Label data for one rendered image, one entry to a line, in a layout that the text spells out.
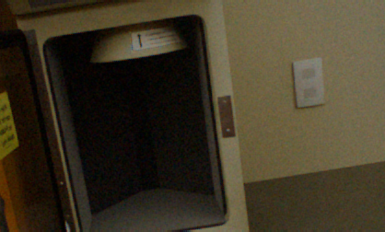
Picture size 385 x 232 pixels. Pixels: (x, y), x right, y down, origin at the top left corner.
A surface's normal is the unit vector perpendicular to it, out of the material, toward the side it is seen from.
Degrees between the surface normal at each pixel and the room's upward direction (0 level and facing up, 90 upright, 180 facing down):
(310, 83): 90
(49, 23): 90
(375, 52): 90
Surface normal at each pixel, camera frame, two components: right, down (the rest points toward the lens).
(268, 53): 0.04, 0.24
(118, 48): -0.42, -0.13
